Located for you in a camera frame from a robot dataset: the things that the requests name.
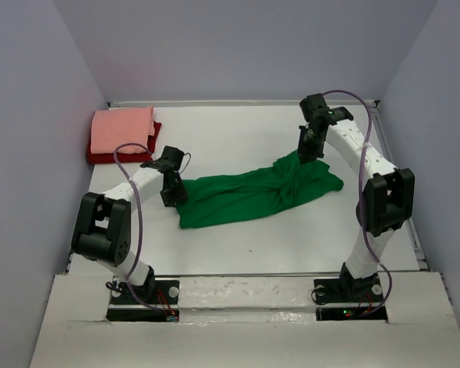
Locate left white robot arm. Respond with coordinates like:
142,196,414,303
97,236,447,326
71,146,188,308

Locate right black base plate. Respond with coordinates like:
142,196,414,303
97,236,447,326
310,278,388,322

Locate dark red folded t-shirt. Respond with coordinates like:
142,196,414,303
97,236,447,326
86,121,163,165

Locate green t-shirt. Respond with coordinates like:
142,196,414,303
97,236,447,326
176,151,343,230

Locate pink folded t-shirt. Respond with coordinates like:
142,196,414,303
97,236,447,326
90,107,155,155

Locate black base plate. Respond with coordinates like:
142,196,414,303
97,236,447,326
105,278,180,323
310,278,388,322

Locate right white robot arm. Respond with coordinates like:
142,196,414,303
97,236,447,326
297,94,415,304

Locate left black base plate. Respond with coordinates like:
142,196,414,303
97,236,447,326
105,278,180,323

